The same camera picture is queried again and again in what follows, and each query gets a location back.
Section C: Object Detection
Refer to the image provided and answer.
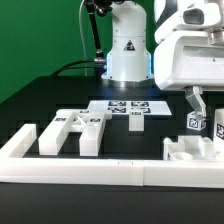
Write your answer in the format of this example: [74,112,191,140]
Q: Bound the white tagged cube nut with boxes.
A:
[187,111,206,131]

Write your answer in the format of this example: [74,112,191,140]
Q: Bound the black cable bundle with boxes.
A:
[50,59,108,78]

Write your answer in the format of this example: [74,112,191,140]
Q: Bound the white fiducial marker sheet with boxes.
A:
[87,100,171,116]

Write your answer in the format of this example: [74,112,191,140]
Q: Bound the white chair back frame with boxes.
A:
[38,109,112,156]

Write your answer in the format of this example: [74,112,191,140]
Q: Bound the white U-shaped obstacle fence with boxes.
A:
[0,124,224,188]

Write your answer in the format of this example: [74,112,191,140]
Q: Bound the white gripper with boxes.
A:
[154,33,224,120]

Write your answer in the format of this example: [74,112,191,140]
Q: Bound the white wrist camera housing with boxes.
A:
[154,0,224,44]

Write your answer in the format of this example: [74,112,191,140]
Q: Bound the grey thin cable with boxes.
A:
[78,0,88,76]

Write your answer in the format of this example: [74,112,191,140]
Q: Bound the white chair seat part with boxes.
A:
[163,135,224,161]

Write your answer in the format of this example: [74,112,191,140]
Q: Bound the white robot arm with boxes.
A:
[102,0,224,120]

